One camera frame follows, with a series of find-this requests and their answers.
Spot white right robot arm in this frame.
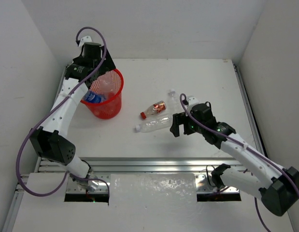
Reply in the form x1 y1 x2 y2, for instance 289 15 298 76
170 100 299 216

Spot clear bottle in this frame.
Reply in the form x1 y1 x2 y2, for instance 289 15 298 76
90 72 115 94
166 89 183 115

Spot red mesh plastic bin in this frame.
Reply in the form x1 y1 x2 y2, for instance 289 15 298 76
81 69 124 119

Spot aluminium front rail frame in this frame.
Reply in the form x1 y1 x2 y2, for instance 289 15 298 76
35 157 266 194

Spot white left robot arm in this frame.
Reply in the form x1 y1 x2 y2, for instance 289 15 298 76
30 42 115 178

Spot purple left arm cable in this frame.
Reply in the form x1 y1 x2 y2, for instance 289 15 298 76
15 26 111 196

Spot red label red cap bottle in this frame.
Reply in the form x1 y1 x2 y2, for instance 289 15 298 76
140 101 166 119

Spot clear bottle sideways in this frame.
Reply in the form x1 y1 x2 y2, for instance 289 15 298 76
134 114 172 133

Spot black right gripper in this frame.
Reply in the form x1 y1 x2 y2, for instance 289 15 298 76
170 111 205 136

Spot blue label bottle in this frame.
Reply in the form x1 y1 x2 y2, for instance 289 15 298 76
83 90 106 103

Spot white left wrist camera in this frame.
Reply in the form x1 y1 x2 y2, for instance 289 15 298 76
77 35 92 47

